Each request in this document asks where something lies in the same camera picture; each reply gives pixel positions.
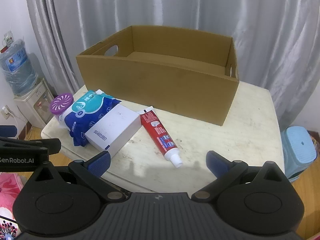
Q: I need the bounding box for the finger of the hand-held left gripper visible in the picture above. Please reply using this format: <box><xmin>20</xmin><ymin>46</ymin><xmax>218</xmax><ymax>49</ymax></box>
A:
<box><xmin>0</xmin><ymin>125</ymin><xmax>18</xmax><ymax>139</ymax></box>
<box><xmin>0</xmin><ymin>137</ymin><xmax>62</xmax><ymax>159</ymax></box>

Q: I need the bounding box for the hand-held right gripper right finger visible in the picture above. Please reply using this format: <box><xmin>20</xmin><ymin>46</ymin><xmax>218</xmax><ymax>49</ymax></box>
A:
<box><xmin>191</xmin><ymin>151</ymin><xmax>288</xmax><ymax>202</ymax></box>

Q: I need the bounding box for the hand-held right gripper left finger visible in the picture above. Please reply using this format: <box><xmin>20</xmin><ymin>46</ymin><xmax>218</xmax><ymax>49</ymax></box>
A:
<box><xmin>29</xmin><ymin>151</ymin><xmax>127</xmax><ymax>202</ymax></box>

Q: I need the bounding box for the blue wet wipes pack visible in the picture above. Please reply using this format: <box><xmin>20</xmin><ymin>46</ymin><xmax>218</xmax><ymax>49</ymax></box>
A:
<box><xmin>59</xmin><ymin>89</ymin><xmax>122</xmax><ymax>147</ymax></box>

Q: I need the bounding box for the small white carton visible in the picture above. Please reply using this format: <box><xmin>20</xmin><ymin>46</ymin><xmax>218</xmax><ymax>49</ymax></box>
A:
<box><xmin>84</xmin><ymin>104</ymin><xmax>141</xmax><ymax>158</ymax></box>

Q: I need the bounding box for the purple-lid air freshener jar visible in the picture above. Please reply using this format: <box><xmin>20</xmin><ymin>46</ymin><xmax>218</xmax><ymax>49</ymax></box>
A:
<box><xmin>49</xmin><ymin>93</ymin><xmax>75</xmax><ymax>122</ymax></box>

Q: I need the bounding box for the red toothpaste tube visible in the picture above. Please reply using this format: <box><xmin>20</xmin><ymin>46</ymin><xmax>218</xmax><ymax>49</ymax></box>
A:
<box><xmin>139</xmin><ymin>107</ymin><xmax>184</xmax><ymax>168</ymax></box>

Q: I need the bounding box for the brown cardboard box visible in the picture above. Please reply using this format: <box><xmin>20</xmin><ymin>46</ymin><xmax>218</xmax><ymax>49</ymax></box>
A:
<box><xmin>76</xmin><ymin>25</ymin><xmax>240</xmax><ymax>126</ymax></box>

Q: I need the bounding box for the pink floral cloth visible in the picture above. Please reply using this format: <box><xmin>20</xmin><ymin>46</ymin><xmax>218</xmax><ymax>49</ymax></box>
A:
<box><xmin>0</xmin><ymin>171</ymin><xmax>28</xmax><ymax>213</ymax></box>

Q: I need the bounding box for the blue water jug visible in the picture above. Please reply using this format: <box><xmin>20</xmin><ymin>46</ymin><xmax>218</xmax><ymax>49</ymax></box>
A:
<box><xmin>0</xmin><ymin>39</ymin><xmax>38</xmax><ymax>96</ymax></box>

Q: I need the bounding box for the white patterned cloth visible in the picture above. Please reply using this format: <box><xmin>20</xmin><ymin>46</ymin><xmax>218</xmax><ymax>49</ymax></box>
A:
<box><xmin>0</xmin><ymin>215</ymin><xmax>20</xmax><ymax>240</ymax></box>

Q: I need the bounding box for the light blue plastic stool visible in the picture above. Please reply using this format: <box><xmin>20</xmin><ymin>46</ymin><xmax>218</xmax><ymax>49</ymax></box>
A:
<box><xmin>280</xmin><ymin>126</ymin><xmax>317</xmax><ymax>183</ymax></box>

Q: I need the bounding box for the dark patterned bag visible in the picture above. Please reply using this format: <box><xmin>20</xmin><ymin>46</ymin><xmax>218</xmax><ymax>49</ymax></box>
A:
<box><xmin>306</xmin><ymin>129</ymin><xmax>320</xmax><ymax>157</ymax></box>

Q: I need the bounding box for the grey curtain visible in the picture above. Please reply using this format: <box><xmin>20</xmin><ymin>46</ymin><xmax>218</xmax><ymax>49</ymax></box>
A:
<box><xmin>24</xmin><ymin>0</ymin><xmax>320</xmax><ymax>130</ymax></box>

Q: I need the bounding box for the white power cable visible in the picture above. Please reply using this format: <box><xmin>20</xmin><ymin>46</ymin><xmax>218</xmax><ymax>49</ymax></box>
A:
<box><xmin>7</xmin><ymin>112</ymin><xmax>28</xmax><ymax>140</ymax></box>

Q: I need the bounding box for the white wall socket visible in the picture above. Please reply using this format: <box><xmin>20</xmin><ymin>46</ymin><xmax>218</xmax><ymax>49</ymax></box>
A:
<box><xmin>1</xmin><ymin>105</ymin><xmax>12</xmax><ymax>119</ymax></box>

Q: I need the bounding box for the small clear wall hanger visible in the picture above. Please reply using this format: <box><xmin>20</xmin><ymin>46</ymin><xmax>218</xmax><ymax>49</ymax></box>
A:
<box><xmin>2</xmin><ymin>31</ymin><xmax>14</xmax><ymax>47</ymax></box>

